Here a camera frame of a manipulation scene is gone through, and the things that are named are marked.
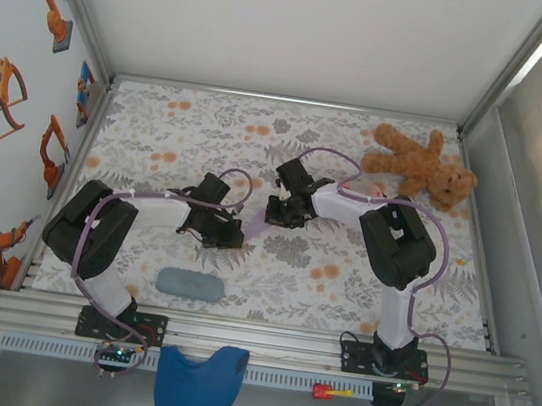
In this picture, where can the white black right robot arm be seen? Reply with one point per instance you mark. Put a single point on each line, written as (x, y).
(396, 246)

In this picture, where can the grey blue fabric pouch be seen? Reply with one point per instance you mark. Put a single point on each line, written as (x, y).
(189, 285)

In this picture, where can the thin aluminium frame rail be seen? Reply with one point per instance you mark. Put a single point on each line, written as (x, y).
(285, 99)

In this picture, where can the purple paper sheet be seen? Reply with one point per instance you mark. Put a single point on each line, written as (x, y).
(257, 226)

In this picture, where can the blue orange grey wall sticker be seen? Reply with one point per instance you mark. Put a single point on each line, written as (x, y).
(85, 91)

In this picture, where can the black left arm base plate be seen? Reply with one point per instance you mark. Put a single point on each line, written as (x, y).
(155, 328)

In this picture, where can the pink plush doll red swimsuit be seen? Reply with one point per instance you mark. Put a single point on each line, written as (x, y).
(371, 189)

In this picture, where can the floral print tablecloth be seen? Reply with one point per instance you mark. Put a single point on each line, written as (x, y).
(289, 286)

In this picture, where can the aluminium frame post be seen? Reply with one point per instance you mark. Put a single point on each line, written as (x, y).
(518, 61)
(77, 4)

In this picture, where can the brown teddy bear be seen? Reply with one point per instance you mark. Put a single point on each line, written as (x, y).
(418, 158)

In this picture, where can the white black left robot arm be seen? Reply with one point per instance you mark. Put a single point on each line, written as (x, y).
(91, 223)

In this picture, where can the wide aluminium table rail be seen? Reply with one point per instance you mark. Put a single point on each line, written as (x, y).
(256, 347)

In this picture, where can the red yellow small tool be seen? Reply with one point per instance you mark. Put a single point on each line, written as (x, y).
(322, 392)

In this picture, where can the aluminium table side rail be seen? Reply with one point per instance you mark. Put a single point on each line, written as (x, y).
(476, 217)
(83, 146)

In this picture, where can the blue fabric cap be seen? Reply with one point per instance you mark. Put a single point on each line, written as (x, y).
(194, 389)

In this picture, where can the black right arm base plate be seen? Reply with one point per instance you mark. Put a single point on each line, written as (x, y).
(355, 358)

